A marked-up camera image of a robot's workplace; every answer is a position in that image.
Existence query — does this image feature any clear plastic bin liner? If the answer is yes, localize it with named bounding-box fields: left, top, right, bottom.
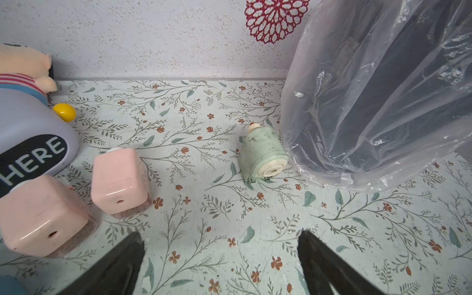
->
left=280, top=0, right=472, bottom=193

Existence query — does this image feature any grey trash bin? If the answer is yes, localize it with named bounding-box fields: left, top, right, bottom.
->
left=294, top=0, right=472, bottom=174

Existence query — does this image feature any purple tissue box toy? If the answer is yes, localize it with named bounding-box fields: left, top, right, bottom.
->
left=1, top=84, right=79, bottom=196

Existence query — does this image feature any green pencil sharpener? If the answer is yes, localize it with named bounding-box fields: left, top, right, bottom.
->
left=238, top=123, right=288, bottom=183

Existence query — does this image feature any plush doll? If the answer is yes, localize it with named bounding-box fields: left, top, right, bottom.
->
left=1, top=44, right=57, bottom=94

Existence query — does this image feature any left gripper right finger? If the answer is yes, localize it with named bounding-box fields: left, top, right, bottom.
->
left=297, top=230, right=383, bottom=295

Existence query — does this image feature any blue pencil sharpener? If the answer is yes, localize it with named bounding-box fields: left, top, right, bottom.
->
left=0, top=285, right=27, bottom=295

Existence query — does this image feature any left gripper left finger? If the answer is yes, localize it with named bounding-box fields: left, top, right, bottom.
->
left=60, top=232, right=145, bottom=295

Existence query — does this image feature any pink pencil sharpener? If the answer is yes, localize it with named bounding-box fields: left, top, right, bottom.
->
left=91, top=147, right=152, bottom=219
left=1, top=175, right=97, bottom=258

